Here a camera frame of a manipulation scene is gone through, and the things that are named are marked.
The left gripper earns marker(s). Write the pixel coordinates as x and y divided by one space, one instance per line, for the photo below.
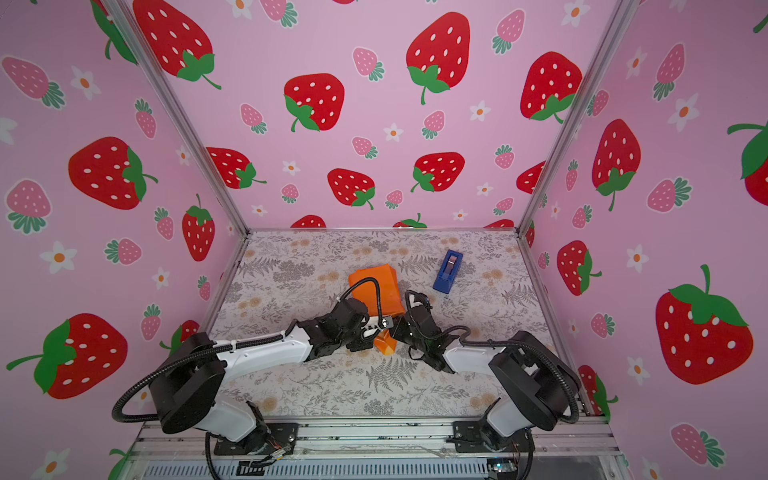
362 343

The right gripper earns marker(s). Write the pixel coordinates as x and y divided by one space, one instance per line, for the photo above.
405 329

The orange wrapping paper sheet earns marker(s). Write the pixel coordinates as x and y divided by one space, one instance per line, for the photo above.
386 300

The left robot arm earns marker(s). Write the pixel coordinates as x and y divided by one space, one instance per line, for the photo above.
187 391

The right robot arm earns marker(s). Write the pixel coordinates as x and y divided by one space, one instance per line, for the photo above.
540 390

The blue tape dispenser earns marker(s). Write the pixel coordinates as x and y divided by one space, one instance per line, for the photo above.
448 272

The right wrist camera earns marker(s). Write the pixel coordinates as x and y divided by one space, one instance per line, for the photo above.
414 303

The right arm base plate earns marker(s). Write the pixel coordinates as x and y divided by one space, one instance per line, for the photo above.
479 437

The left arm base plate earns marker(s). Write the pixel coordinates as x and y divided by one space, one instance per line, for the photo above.
265 440

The aluminium front frame rail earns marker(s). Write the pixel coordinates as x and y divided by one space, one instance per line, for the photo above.
384 448

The right aluminium corner post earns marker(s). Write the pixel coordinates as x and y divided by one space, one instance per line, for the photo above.
616 28

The aluminium corner post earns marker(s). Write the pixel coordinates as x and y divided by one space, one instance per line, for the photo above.
616 28
125 22

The left aluminium corner post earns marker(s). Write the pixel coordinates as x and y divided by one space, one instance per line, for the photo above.
125 22

